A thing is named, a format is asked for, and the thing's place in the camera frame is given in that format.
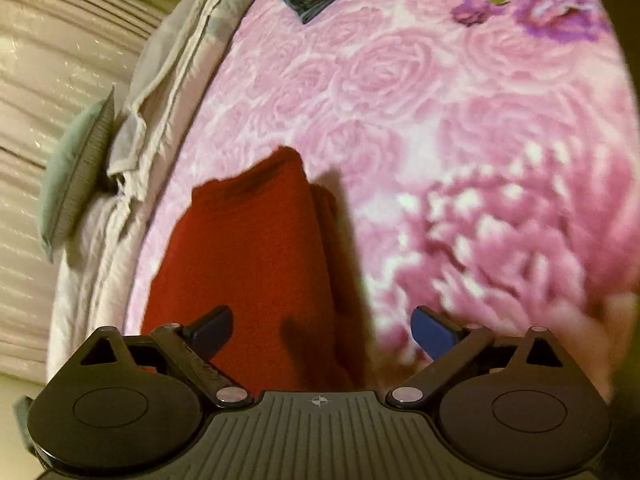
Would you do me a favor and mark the red knitted patterned sweater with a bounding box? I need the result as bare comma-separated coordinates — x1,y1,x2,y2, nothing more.
142,148,367,393

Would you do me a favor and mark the beige folded quilt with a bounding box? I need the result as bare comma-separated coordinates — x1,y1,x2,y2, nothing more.
46,0,254,379

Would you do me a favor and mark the green cushion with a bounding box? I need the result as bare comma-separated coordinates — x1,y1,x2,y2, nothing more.
36,92,115,262

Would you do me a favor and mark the pink rose print bedsheet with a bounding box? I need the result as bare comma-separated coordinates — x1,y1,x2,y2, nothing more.
125,0,639,396

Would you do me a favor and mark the beige striped curtain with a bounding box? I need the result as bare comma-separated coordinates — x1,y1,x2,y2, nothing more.
0,0,166,386

